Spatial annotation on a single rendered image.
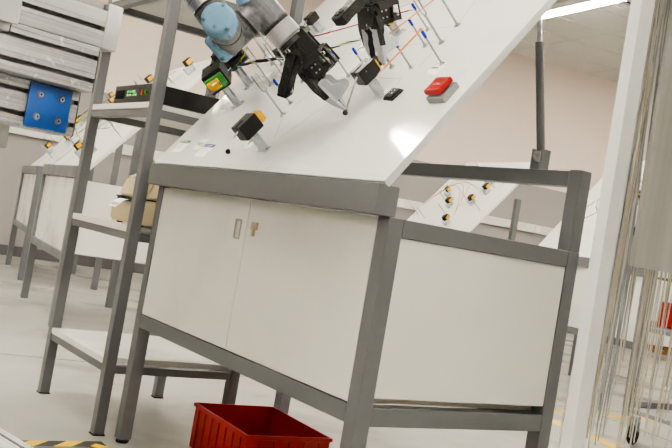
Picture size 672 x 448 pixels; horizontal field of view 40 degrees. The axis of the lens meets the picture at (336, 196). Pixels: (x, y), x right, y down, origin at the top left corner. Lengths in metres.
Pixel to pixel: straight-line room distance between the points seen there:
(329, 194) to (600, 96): 10.60
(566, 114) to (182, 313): 9.84
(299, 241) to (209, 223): 0.47
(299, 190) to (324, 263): 0.19
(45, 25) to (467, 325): 1.09
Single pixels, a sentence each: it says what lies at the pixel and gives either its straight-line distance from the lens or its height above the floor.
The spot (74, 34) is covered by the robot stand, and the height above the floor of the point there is 1.04.
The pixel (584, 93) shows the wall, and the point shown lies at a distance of 12.38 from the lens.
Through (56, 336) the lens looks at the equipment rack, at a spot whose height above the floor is 0.22.
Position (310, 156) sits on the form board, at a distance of 2.23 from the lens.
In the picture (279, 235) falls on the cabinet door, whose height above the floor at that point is 0.72.
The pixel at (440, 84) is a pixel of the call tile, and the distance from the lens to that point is 2.07.
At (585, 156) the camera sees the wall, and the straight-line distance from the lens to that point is 12.36.
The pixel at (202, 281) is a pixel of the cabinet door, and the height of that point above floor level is 0.55.
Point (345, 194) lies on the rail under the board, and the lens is 2.00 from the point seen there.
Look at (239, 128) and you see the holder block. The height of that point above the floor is 0.97.
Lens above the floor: 0.75
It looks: 2 degrees up
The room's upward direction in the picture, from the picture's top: 10 degrees clockwise
